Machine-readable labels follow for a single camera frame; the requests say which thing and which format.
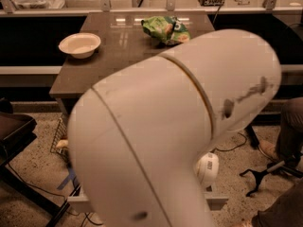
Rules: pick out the grey drawer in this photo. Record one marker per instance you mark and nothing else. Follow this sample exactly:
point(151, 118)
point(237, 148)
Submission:
point(215, 201)

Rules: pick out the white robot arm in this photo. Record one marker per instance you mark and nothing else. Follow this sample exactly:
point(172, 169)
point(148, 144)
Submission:
point(135, 137)

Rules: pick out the grey drawer cabinet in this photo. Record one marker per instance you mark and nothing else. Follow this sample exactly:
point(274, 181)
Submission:
point(123, 43)

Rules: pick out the black table leg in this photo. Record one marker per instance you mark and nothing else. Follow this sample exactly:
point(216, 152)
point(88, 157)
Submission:
point(254, 142)

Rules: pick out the black grabber tool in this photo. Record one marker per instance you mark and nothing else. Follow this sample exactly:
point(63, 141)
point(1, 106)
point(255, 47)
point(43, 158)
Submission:
point(271, 168)

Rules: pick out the seated person legs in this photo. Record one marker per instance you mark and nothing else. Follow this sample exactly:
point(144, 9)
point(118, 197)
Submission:
point(287, 210)

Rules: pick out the green chip bag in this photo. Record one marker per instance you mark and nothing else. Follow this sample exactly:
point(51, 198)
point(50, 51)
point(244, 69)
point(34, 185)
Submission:
point(168, 30)

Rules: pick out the white paper bowl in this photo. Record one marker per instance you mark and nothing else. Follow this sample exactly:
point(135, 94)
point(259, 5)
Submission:
point(80, 45)

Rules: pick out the black chair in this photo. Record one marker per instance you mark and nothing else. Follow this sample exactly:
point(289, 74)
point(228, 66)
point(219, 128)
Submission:
point(37, 165)

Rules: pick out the wire basket with items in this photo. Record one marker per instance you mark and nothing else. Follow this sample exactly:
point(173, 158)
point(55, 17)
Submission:
point(59, 144)

